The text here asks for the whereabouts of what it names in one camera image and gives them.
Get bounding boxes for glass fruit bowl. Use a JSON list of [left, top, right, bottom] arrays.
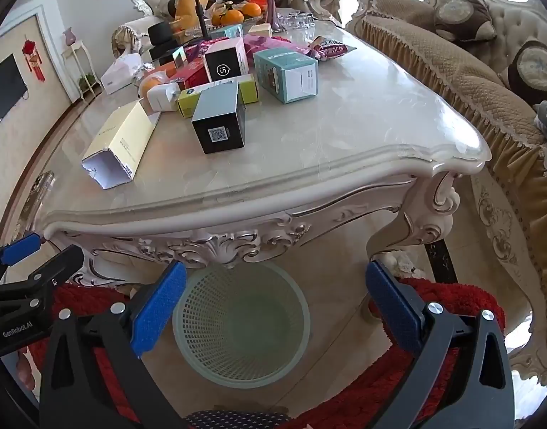
[[184, 13, 265, 33]]

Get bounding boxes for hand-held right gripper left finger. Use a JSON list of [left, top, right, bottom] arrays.
[[39, 260, 198, 429]]

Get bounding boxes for red knot wall ornament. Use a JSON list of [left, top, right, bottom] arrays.
[[22, 39, 46, 82]]

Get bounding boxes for black television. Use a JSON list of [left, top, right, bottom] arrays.
[[0, 54, 28, 137]]

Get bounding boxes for dark dotted cloth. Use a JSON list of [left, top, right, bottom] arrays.
[[184, 406, 296, 429]]

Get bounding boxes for yellow-green small box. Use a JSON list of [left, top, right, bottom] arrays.
[[238, 75, 260, 104], [176, 87, 212, 119]]

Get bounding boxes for large teal carton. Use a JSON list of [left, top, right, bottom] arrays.
[[253, 48, 319, 104]]

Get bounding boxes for white box with black face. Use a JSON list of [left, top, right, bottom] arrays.
[[203, 37, 250, 83]]

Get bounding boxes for white tissue pack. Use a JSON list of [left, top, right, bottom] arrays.
[[100, 53, 144, 94]]

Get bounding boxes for white side table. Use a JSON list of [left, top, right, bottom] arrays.
[[61, 40, 102, 101]]

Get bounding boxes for black cylinder speaker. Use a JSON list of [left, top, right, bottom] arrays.
[[148, 22, 172, 45]]

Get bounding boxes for long pale yellow box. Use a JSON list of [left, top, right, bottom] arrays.
[[80, 100, 157, 191]]

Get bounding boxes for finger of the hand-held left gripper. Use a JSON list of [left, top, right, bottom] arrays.
[[0, 245, 85, 299], [0, 231, 44, 278]]

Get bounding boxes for magenta patterned packet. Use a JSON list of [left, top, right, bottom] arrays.
[[184, 40, 221, 61]]

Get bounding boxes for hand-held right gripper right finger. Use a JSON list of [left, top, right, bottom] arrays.
[[365, 259, 515, 429]]

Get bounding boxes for pale green plastic waste basket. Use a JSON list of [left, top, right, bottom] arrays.
[[172, 261, 310, 389]]

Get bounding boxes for beige tufted sofa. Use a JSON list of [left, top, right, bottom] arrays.
[[345, 0, 547, 385]]

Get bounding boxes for flat black box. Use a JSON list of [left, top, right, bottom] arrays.
[[150, 41, 179, 64]]

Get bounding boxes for red cardboard box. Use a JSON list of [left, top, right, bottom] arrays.
[[168, 69, 212, 92]]

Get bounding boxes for dark red snack packet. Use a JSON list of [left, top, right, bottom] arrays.
[[309, 36, 358, 61]]

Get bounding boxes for row of glass cups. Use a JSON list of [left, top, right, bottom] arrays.
[[277, 9, 318, 31]]

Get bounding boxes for small teal box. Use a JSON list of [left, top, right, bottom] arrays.
[[211, 24, 244, 41]]

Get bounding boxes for ornate white marble coffee table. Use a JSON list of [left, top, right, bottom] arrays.
[[30, 6, 493, 322]]

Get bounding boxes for red snack packets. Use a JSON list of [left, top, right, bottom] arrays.
[[242, 33, 316, 61]]

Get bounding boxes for small white box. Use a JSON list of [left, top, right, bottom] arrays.
[[147, 81, 181, 112]]

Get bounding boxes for black box with grey side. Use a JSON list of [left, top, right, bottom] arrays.
[[191, 81, 247, 155]]

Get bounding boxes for black tripod stand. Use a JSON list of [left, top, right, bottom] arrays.
[[184, 0, 216, 43]]

